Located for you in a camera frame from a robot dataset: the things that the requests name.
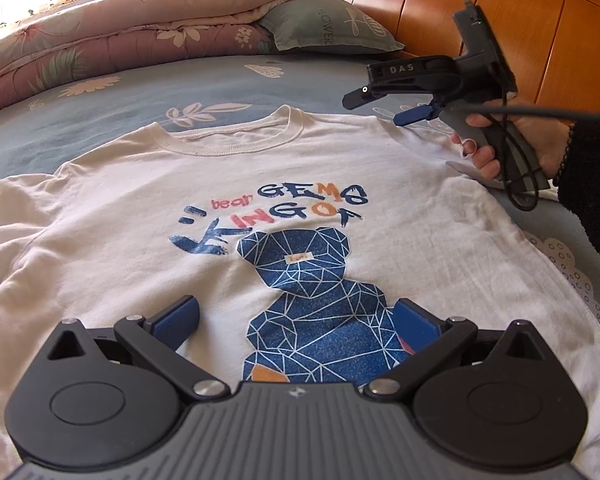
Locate white printed sweatshirt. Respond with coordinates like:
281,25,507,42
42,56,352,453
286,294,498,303
0,105,600,479

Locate black sleeve right forearm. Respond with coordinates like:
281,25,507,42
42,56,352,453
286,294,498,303
557,120,600,255

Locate person's right hand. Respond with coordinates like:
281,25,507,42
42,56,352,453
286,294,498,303
449,116,570,180

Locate green flower pillow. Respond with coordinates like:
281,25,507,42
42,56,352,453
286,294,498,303
259,0,404,55

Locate wooden headboard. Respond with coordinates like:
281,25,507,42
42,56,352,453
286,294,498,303
346,0,600,113

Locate pink floral folded quilt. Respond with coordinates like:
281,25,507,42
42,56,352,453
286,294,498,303
0,0,292,110

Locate blue patterned bed sheet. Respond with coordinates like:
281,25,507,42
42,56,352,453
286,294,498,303
0,55,600,324

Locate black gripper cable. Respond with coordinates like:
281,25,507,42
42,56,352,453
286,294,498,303
444,89,600,212

